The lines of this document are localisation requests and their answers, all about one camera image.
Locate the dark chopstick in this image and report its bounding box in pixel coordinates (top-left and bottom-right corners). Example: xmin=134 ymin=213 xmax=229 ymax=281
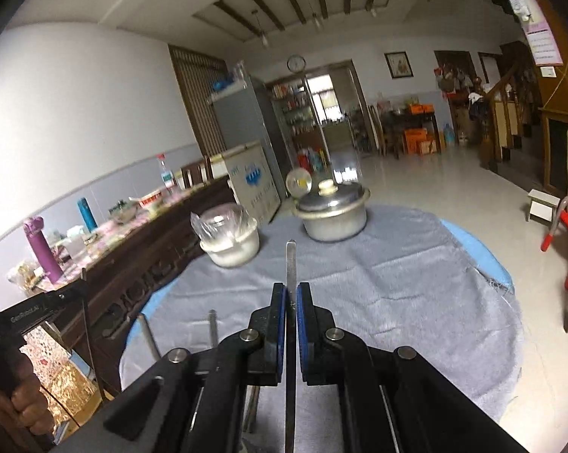
xmin=208 ymin=310 xmax=218 ymax=348
xmin=285 ymin=239 xmax=297 ymax=453
xmin=136 ymin=313 xmax=161 ymax=362

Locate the left hand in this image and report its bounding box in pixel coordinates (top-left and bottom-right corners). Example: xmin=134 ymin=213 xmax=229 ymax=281
xmin=0 ymin=352 xmax=55 ymax=446

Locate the purple thermos bottle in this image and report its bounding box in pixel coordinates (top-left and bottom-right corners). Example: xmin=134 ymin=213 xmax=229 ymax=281
xmin=23 ymin=217 xmax=63 ymax=283

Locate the grey towel cloth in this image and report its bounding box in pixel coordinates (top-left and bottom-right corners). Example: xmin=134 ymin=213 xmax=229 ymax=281
xmin=120 ymin=206 xmax=522 ymax=452

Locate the dark wooden sideboard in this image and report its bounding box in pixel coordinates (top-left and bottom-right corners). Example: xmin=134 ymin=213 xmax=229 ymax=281
xmin=51 ymin=177 xmax=234 ymax=396

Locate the blue thermos bottle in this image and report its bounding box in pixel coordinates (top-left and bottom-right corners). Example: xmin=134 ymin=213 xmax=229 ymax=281
xmin=77 ymin=197 xmax=97 ymax=233

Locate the white ceramic pot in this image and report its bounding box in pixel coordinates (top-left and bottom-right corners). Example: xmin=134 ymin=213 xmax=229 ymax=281
xmin=200 ymin=220 xmax=261 ymax=268

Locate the blue table cover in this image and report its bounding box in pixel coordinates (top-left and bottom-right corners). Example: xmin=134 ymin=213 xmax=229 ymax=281
xmin=142 ymin=216 xmax=517 ymax=349

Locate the clear plastic bag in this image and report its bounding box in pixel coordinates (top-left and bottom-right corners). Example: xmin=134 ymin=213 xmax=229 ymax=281
xmin=190 ymin=202 xmax=258 ymax=244

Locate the aluminium pot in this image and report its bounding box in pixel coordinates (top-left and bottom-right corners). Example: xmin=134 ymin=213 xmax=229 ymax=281
xmin=293 ymin=199 xmax=368 ymax=242

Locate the aluminium pot lid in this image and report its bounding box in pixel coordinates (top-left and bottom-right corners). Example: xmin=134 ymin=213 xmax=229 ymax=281
xmin=296 ymin=179 xmax=367 ymax=213

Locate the clear water bottle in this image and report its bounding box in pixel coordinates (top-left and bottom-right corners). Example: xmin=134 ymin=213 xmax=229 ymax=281
xmin=157 ymin=153 xmax=178 ymax=194

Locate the white chest freezer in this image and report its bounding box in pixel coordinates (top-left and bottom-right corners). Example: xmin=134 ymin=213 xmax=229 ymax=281
xmin=210 ymin=141 xmax=281 ymax=227

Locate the small white step stool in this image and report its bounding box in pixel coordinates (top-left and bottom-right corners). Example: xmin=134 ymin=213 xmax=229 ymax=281
xmin=526 ymin=188 xmax=560 ymax=225

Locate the grey refrigerator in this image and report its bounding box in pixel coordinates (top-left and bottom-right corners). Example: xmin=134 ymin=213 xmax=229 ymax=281
xmin=208 ymin=76 xmax=291 ymax=199

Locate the framed wall picture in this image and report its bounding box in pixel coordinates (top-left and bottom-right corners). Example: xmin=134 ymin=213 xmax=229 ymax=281
xmin=384 ymin=51 xmax=414 ymax=79

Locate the round wall clock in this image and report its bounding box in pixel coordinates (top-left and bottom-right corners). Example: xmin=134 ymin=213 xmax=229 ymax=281
xmin=286 ymin=54 xmax=307 ymax=74

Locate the wall calendar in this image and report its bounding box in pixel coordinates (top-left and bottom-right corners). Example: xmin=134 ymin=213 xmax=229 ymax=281
xmin=508 ymin=0 xmax=563 ymax=66

